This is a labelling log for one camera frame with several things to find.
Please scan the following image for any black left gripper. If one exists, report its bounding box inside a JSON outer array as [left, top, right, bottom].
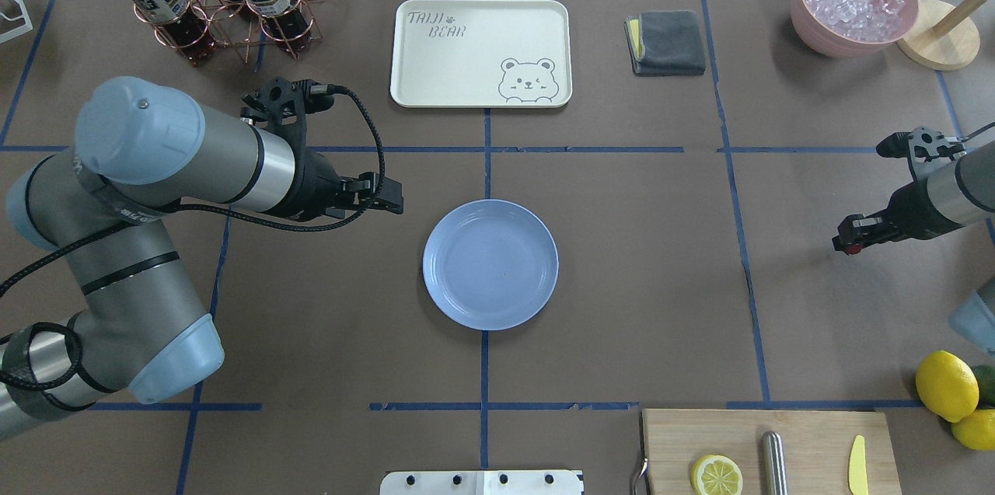
[[292, 149, 404, 222]]

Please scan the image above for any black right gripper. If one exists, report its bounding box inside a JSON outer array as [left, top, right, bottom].
[[832, 184, 945, 255]]

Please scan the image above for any blue plate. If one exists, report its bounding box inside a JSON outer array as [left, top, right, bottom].
[[422, 200, 560, 331]]

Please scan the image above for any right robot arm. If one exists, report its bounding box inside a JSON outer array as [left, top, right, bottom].
[[832, 124, 994, 256]]

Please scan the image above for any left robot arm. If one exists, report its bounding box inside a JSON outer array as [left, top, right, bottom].
[[2, 76, 404, 441]]

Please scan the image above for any cream bear tray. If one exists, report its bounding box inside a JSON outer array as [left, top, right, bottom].
[[389, 0, 573, 109]]

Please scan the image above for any yellow lemon front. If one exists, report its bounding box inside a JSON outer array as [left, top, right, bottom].
[[914, 350, 979, 424]]

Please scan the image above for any yellow lemon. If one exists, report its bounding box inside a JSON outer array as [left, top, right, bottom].
[[914, 350, 979, 424], [950, 409, 994, 451]]

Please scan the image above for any green avocado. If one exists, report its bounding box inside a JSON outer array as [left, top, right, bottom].
[[971, 364, 995, 409]]

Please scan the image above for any pink bowl with ice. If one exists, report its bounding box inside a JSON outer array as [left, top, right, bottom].
[[791, 0, 920, 58]]

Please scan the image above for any yellow lemon back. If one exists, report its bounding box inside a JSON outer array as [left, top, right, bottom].
[[950, 409, 994, 451]]

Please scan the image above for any steel knife sharpener rod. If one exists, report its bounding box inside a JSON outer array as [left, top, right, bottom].
[[761, 431, 789, 494]]

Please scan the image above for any yellow plastic knife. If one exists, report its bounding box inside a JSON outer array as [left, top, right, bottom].
[[848, 434, 868, 495]]

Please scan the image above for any grey yellow cleaning cloth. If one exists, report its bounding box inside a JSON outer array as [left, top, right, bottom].
[[624, 10, 706, 76]]

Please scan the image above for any wooden cutting board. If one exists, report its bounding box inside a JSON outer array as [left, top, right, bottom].
[[641, 409, 904, 495]]

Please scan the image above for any lemon half slice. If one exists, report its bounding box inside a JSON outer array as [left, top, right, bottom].
[[690, 454, 744, 494]]

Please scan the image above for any tea bottle left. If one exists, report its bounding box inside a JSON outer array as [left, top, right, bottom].
[[132, 0, 215, 65]]

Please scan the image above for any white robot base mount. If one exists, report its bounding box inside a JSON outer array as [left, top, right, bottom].
[[379, 469, 585, 494]]

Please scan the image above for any white wire cup rack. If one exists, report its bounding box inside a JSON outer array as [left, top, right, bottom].
[[1, 0, 34, 43]]

